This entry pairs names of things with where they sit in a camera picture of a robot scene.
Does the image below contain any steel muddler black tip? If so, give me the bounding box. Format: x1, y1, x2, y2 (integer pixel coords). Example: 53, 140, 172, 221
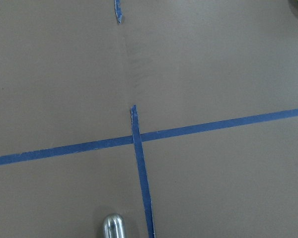
102, 214, 126, 238

